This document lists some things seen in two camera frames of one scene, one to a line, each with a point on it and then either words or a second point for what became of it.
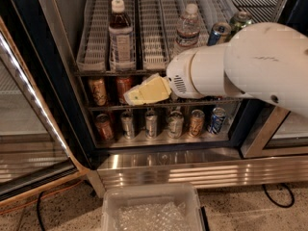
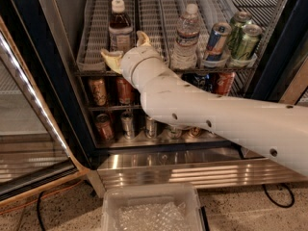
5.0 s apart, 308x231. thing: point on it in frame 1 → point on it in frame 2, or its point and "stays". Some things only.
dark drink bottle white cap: [120, 38] stays
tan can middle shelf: [98, 90] stays
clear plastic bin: [153, 207] stays
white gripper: [178, 73] → [132, 60]
